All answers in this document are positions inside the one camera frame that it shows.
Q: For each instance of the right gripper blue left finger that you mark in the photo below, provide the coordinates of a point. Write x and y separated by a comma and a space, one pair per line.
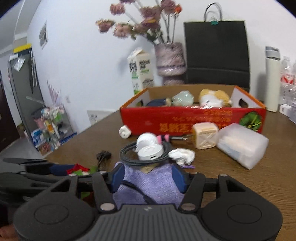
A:
115, 177

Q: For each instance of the white thermos bottle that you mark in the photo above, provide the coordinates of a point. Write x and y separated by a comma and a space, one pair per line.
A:
272, 90

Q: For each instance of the red cardboard fruit box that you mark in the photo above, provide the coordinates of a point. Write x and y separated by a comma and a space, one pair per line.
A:
178, 120

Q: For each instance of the white crumpled figurine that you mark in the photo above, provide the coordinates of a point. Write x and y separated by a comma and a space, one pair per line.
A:
183, 157

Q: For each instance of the dried pink rose bouquet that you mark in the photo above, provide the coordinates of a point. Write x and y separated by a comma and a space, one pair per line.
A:
157, 26

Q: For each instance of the black paper shopping bag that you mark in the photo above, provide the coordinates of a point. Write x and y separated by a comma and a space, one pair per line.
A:
217, 51

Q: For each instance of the beige cube speaker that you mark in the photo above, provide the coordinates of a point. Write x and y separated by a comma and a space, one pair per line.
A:
205, 135

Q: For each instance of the clear water bottle left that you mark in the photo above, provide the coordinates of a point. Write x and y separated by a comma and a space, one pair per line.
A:
287, 79

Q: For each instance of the translucent plastic tissue pack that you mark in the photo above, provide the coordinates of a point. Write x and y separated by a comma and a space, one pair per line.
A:
245, 146

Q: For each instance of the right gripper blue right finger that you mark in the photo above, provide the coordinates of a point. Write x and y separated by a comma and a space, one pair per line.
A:
181, 178

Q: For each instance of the red green felt ornament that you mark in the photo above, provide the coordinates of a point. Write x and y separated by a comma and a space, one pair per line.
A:
82, 171

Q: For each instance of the white green milk carton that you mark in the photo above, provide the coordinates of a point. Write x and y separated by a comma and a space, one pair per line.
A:
139, 62

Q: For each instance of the wire storage rack with items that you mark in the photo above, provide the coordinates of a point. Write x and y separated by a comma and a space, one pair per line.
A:
52, 128

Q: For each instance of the white round charger puck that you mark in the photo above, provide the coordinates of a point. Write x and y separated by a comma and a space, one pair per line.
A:
150, 152

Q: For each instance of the marbled purple ceramic vase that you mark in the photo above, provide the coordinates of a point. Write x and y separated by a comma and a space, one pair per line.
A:
170, 62

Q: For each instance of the yellow white plush toy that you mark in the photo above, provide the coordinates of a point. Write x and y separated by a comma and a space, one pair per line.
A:
214, 99

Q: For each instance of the purple woven drawstring pouch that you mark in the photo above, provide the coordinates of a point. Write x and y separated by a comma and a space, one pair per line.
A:
157, 184

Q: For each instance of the dark navy folded cloth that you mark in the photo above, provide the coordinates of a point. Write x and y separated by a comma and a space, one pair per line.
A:
157, 103

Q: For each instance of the small white charger block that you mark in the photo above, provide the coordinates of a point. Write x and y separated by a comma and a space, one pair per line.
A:
285, 109

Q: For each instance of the white cube power adapter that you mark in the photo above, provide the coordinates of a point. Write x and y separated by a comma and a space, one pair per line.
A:
124, 132

